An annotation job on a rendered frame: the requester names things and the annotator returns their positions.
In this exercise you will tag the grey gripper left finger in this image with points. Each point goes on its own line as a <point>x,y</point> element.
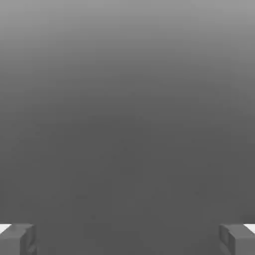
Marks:
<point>16,241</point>

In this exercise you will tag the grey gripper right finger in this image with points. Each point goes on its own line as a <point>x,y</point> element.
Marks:
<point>239,241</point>

